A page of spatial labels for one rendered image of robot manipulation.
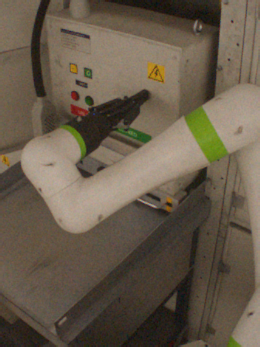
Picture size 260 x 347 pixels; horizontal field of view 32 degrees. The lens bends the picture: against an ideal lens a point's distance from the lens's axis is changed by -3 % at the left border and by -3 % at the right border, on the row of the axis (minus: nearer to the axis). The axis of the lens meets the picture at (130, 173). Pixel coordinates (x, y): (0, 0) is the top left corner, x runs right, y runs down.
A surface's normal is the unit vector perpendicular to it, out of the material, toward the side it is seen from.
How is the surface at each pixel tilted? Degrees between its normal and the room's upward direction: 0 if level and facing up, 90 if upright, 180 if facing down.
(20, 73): 90
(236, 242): 90
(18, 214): 0
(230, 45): 90
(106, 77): 90
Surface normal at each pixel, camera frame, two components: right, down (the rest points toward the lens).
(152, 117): -0.62, 0.48
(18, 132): 0.44, 0.54
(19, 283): 0.00, -0.79
